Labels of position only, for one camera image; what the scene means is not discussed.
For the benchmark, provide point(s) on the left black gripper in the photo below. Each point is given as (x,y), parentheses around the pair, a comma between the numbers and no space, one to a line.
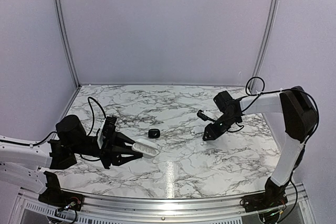
(107,156)

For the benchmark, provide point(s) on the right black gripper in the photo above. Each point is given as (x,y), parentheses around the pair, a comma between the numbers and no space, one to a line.
(213,132)

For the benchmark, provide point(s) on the white earbud charging case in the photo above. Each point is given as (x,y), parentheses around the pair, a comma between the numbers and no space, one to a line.
(146,147)

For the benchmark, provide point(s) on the black earbud charging case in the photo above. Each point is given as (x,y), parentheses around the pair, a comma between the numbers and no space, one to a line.
(154,133)

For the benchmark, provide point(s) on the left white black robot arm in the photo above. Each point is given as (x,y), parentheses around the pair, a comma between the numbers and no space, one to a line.
(31,165)

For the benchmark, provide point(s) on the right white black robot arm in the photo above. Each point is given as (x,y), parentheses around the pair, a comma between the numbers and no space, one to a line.
(300,118)

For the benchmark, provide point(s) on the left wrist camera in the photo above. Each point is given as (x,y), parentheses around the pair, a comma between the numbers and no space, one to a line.
(107,132)

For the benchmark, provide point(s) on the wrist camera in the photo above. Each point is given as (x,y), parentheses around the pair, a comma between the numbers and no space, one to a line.
(107,132)
(206,115)

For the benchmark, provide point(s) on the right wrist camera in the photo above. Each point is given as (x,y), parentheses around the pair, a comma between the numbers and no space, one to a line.
(206,115)

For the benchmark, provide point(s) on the front aluminium rail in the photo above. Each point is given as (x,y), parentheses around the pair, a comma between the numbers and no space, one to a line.
(109,209)

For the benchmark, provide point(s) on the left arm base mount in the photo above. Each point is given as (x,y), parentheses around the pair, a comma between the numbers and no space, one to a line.
(61,199)

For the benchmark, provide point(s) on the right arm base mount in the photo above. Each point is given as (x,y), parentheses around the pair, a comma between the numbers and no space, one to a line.
(257,202)

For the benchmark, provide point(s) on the right aluminium frame post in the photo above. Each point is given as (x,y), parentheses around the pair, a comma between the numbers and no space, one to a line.
(266,37)

